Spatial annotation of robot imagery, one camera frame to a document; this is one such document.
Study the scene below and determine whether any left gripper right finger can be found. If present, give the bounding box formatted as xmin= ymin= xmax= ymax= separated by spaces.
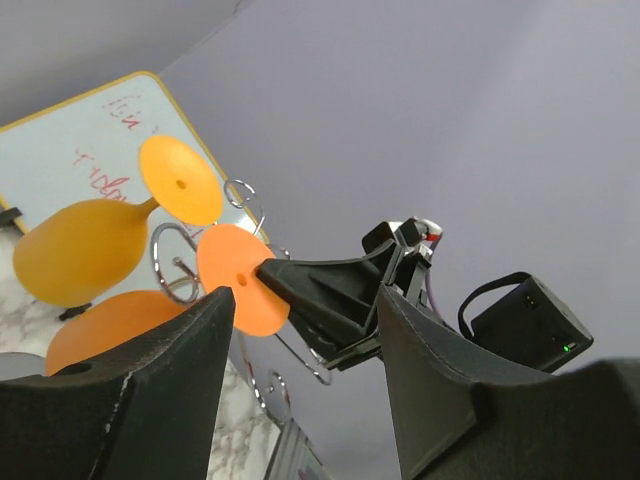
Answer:
xmin=377 ymin=287 xmax=639 ymax=479

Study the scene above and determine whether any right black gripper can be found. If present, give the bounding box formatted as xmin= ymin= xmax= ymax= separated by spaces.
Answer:
xmin=257 ymin=217 xmax=444 ymax=371

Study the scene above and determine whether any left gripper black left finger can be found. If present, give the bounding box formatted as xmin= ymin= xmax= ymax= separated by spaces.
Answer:
xmin=1 ymin=287 xmax=235 ymax=479

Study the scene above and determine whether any orange plastic wine glass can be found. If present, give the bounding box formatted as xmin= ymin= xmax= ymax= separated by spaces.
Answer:
xmin=44 ymin=223 xmax=291 ymax=376

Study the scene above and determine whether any yellow plastic wine glass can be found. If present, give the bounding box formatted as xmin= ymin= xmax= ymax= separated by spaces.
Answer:
xmin=12 ymin=135 xmax=224 ymax=308

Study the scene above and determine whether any chrome wine glass rack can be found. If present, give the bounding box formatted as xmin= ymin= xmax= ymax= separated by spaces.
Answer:
xmin=150 ymin=179 xmax=333 ymax=426

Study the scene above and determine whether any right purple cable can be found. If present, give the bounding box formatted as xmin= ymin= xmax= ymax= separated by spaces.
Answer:
xmin=423 ymin=269 xmax=444 ymax=321

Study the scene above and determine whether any whiteboard with yellow frame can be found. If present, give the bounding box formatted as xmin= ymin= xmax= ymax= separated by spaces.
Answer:
xmin=0 ymin=70 xmax=271 ymax=246

